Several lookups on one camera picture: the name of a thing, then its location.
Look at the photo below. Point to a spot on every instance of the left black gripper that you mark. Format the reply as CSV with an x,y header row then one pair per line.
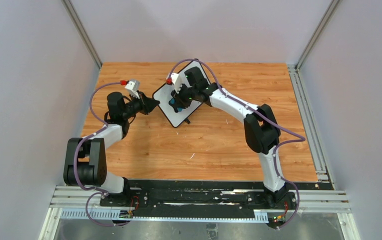
x,y
143,103

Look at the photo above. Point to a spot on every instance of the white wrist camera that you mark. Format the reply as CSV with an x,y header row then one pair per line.
x,y
132,86
176,82

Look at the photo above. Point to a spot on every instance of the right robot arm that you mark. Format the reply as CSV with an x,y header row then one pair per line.
x,y
261,135

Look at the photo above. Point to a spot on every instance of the black framed whiteboard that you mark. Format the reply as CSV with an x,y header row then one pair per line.
x,y
177,117

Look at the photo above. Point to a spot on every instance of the right side aluminium rail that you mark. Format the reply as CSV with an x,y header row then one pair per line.
x,y
310,126

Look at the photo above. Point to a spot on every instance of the right corner aluminium post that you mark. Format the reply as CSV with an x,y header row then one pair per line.
x,y
333,4

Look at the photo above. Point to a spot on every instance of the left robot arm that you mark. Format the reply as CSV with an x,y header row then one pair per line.
x,y
85,161

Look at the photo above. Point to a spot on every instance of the blue and black eraser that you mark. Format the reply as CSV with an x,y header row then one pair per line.
x,y
176,105

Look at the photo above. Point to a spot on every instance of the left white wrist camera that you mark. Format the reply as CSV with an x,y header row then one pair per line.
x,y
132,86

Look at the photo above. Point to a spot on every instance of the corner aluminium post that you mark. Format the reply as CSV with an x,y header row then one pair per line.
x,y
333,4
72,13

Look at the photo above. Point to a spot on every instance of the metal whiteboard stand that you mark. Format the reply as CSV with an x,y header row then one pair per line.
x,y
193,107

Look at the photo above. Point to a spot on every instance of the aluminium frame rail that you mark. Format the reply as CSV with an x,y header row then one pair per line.
x,y
321,213

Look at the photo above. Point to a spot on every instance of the left corner aluminium post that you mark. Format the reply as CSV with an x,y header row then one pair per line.
x,y
72,13

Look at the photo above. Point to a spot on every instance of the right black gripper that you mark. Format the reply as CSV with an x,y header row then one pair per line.
x,y
180,98

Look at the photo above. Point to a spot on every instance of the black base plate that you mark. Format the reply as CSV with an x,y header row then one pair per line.
x,y
199,199

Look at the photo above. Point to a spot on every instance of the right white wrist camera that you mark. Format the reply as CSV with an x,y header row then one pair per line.
x,y
176,82

